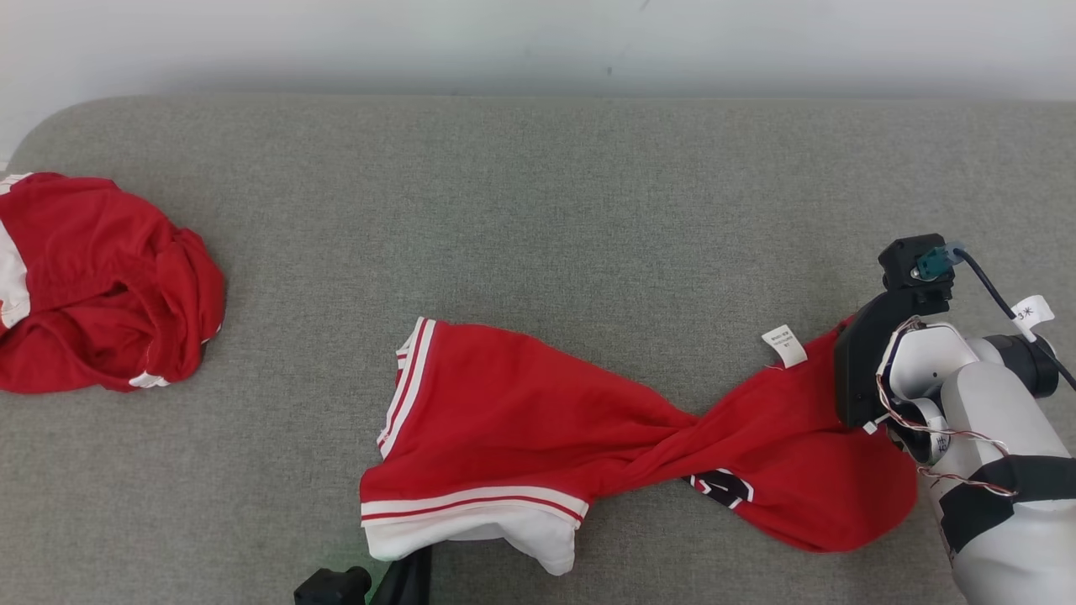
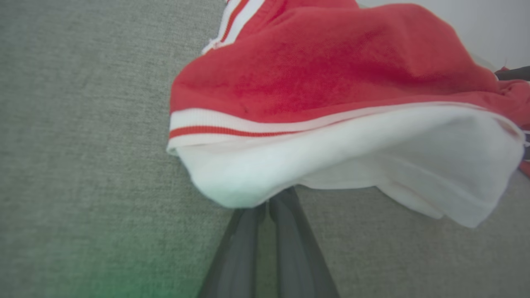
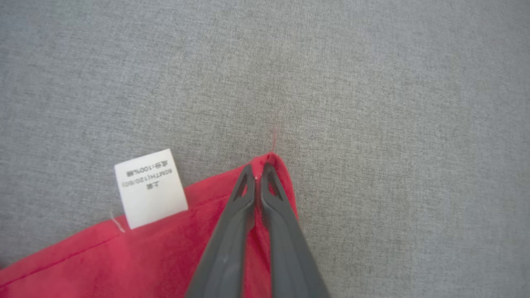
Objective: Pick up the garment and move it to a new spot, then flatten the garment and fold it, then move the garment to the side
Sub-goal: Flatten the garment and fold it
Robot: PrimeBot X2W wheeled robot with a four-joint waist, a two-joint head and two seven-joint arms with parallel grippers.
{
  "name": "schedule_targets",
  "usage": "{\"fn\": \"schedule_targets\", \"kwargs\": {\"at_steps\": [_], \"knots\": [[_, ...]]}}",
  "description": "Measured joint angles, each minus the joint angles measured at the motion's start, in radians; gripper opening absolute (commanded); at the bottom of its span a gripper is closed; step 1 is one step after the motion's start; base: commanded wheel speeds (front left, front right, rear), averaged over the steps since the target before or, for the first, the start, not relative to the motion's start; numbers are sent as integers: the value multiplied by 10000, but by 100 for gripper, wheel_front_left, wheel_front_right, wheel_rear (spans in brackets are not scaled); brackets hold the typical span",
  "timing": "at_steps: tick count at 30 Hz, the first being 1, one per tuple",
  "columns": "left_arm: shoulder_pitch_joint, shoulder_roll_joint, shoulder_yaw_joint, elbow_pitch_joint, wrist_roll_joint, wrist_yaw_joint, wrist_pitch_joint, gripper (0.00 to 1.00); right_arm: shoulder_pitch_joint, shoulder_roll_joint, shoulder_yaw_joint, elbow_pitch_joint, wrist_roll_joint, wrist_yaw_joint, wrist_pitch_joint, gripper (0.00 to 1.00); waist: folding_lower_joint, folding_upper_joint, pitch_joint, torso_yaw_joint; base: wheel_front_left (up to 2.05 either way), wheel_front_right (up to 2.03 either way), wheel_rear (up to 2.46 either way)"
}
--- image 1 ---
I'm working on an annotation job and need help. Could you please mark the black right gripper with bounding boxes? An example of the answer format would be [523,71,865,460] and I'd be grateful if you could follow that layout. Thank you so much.
[834,290,935,430]

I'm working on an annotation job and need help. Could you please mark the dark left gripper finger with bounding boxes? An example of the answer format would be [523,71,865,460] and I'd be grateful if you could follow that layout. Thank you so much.
[370,546,434,605]

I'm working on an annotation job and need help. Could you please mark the thin twisted red white wires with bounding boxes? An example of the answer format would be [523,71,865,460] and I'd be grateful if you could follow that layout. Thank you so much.
[874,318,1020,498]

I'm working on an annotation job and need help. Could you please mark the white right cable tag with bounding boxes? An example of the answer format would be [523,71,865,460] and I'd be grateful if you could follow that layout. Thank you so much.
[1010,295,1055,342]

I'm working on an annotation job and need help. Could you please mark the red jersey with number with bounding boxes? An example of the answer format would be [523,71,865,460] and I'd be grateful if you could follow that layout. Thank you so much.
[360,317,920,577]

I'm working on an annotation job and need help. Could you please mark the red garment with white band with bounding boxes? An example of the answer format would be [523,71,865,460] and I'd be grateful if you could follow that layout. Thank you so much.
[0,172,227,395]

